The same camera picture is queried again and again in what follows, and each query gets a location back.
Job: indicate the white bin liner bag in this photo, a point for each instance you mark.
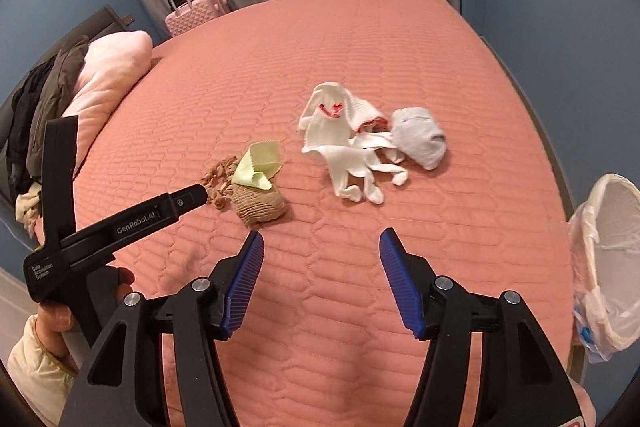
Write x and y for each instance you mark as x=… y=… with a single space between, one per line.
x=604 y=241

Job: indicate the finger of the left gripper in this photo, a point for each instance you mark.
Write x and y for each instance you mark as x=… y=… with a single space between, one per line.
x=150 y=214
x=57 y=169

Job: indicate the beige ribbed sock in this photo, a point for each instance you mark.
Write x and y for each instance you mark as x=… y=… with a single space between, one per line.
x=255 y=206

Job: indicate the person left hand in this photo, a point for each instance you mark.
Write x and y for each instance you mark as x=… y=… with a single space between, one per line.
x=52 y=321

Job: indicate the pink pillow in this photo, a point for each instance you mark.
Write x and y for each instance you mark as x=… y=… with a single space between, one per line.
x=113 y=65

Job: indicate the brown scrunchie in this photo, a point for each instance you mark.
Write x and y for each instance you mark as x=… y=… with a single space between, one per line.
x=217 y=182

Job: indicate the white glove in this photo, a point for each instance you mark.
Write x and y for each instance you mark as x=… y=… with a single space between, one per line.
x=352 y=158

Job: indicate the white red trimmed sock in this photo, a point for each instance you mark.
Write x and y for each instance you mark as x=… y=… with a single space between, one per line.
x=362 y=116

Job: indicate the dark clothes pile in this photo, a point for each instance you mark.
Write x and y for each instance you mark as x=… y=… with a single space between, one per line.
x=44 y=95

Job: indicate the pink suitcase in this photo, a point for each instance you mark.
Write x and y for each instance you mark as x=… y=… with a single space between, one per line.
x=193 y=13

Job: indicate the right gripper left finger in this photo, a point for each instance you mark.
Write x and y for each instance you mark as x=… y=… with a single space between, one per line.
x=154 y=350

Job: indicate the pink quilted bed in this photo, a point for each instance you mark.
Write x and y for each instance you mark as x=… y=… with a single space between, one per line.
x=322 y=342

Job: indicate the light green cloth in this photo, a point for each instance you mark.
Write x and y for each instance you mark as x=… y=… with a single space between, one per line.
x=261 y=162

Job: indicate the grey sock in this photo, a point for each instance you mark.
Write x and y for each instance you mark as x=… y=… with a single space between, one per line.
x=415 y=132

